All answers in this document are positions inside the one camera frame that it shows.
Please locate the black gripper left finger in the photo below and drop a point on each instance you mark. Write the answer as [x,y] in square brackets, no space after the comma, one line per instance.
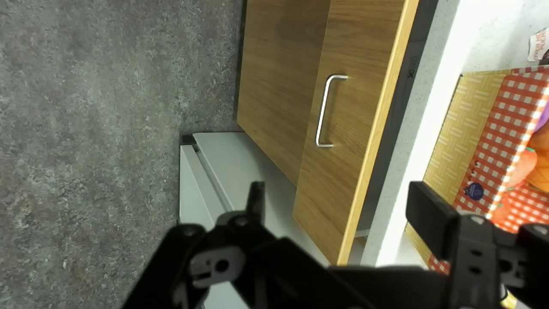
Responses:
[229,257]

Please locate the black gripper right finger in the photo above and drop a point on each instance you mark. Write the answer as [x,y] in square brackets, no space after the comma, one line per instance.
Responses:
[486,262]

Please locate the wooden drawer with white interior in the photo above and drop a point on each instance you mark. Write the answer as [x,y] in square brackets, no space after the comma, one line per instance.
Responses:
[366,74]

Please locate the orange red plush toy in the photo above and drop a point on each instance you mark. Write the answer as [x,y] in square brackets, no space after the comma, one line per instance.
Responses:
[538,165]

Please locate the wicker basket red checked lining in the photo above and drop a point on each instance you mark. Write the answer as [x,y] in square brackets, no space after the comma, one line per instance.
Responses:
[504,130]

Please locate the wooden lower cabinet door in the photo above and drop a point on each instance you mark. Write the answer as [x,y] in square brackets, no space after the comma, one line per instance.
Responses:
[281,74]

